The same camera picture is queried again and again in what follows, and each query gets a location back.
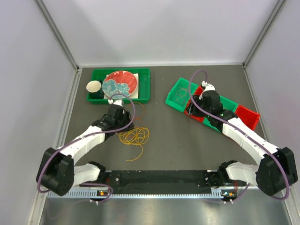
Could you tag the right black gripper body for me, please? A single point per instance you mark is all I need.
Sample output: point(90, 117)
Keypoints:
point(194, 111)

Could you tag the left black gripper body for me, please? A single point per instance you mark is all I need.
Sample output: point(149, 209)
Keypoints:
point(125, 119)

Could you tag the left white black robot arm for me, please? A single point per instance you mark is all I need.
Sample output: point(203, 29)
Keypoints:
point(58, 171)

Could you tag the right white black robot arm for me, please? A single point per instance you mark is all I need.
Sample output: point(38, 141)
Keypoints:
point(275, 167)

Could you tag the green bin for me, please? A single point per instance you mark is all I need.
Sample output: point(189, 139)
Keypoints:
point(178, 96)
point(227, 105)

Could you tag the red bin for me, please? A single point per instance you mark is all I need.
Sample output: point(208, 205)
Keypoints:
point(199, 89)
point(250, 118)

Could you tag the green bin far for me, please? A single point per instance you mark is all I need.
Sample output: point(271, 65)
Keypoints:
point(178, 96)

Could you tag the red blue floral plate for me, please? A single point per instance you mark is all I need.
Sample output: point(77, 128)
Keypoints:
point(120, 84)

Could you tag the cream paper cup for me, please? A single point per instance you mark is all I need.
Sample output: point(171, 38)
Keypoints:
point(93, 86)

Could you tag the red bin near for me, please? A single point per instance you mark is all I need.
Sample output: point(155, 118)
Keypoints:
point(250, 118)

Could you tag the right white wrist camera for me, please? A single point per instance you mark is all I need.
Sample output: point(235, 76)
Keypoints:
point(207, 87)

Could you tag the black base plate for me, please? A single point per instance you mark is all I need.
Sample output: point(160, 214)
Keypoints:
point(163, 182)

